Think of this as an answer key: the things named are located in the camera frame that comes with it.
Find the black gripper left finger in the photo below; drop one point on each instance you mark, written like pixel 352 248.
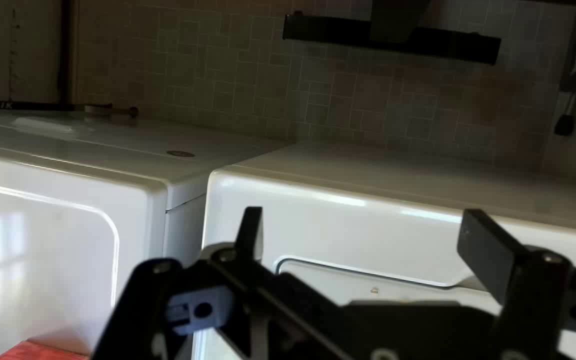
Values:
pixel 149 300

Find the black vertical pole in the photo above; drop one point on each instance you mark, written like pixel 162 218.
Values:
pixel 65 46

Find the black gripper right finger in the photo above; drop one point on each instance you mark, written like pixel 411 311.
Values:
pixel 534 292

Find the orange Tide detergent box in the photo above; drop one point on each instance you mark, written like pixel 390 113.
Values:
pixel 35 353

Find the white dryer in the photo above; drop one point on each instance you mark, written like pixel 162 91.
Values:
pixel 49 221

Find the white washing machine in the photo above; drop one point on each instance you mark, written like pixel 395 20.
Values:
pixel 369 221

